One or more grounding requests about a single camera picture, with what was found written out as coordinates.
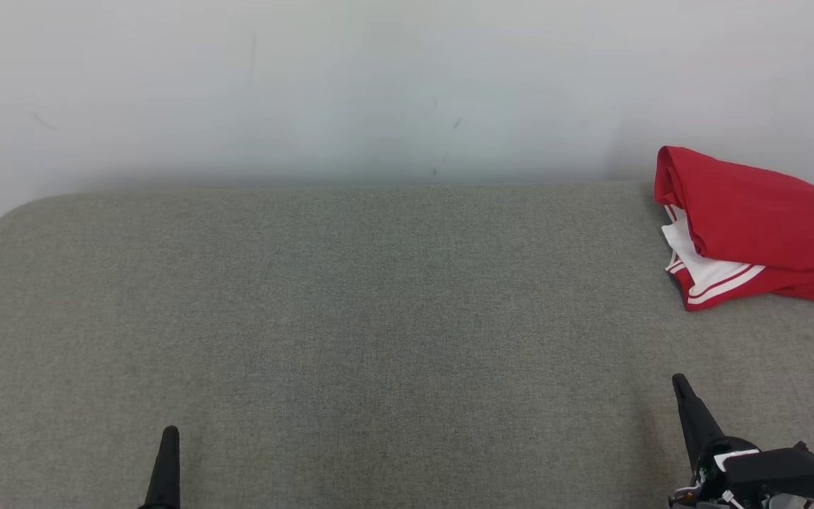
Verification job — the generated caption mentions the red jersey with white sleeves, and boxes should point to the red jersey with white sleeves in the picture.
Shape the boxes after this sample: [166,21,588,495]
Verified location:
[654,145,814,312]

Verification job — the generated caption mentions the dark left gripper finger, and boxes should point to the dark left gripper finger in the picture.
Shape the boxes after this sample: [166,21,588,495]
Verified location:
[140,426,181,509]

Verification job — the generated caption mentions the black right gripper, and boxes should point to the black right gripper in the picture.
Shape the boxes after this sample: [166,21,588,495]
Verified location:
[670,373,814,509]

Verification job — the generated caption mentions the grey fabric sofa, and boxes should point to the grey fabric sofa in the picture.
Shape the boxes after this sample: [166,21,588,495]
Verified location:
[0,180,814,509]

